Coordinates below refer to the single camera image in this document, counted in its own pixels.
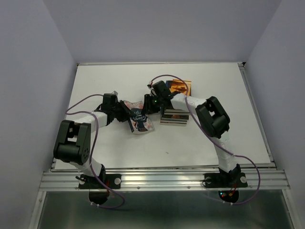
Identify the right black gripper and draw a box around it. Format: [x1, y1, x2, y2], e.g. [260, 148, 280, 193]
[140, 94, 163, 116]

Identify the Three Days to See book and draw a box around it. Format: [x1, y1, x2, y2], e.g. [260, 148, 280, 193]
[160, 117, 189, 121]

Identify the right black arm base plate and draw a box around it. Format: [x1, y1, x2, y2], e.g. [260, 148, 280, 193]
[202, 173, 248, 188]

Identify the Tale of Two Cities book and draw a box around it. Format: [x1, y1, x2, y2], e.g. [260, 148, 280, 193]
[161, 114, 189, 120]

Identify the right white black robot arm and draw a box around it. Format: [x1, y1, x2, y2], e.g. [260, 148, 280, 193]
[143, 81, 241, 187]

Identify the floral cover white book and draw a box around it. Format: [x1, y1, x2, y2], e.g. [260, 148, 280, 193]
[123, 100, 154, 135]

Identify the aluminium front rail frame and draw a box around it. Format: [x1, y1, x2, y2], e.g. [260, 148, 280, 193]
[28, 62, 301, 229]

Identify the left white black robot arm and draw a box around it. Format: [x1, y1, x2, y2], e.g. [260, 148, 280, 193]
[53, 94, 136, 190]

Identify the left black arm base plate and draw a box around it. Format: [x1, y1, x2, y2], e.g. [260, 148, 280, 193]
[78, 173, 122, 190]

